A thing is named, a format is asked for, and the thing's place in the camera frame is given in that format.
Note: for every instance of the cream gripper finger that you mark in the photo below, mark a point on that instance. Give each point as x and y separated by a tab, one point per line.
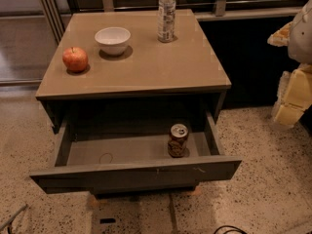
281	37
294	96

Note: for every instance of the orange soda can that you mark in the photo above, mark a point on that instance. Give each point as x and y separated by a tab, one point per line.
177	142

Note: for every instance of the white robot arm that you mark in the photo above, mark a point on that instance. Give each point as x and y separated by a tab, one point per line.
300	44

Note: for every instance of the grey drawer cabinet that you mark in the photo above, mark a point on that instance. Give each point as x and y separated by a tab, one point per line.
149	77

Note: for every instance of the open grey top drawer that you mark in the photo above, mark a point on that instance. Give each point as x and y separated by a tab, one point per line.
112	153

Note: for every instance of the clear plastic water bottle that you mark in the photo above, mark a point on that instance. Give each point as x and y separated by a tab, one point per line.
166	20

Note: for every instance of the white ceramic bowl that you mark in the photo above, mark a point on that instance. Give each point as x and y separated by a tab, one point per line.
113	40

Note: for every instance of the red apple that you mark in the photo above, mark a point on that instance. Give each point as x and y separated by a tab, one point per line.
75	59

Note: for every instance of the grey metal rod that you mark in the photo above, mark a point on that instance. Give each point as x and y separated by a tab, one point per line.
10	220

